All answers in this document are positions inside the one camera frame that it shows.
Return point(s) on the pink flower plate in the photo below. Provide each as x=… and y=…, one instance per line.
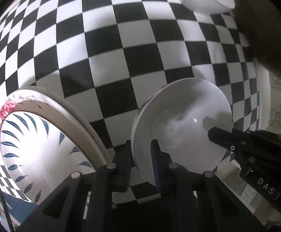
x=63, y=115

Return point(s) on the black white checkered mat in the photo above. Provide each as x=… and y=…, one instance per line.
x=107, y=57

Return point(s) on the blue leaf patterned plate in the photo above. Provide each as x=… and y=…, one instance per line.
x=38, y=155

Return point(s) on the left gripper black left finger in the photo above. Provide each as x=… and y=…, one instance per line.
x=124, y=162

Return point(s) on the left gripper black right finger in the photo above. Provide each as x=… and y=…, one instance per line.
x=160, y=165

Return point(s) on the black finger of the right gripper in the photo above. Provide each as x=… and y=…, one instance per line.
x=232, y=141

